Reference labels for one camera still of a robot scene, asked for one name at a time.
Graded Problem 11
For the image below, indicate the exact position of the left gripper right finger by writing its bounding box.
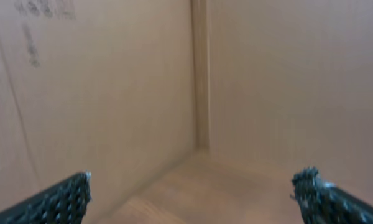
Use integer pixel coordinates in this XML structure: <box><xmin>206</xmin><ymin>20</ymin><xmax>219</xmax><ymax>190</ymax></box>
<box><xmin>290</xmin><ymin>167</ymin><xmax>373</xmax><ymax>224</ymax></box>

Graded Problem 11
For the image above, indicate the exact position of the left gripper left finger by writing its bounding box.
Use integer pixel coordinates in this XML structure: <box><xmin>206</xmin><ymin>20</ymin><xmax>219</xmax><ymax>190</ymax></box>
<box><xmin>0</xmin><ymin>172</ymin><xmax>91</xmax><ymax>224</ymax></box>

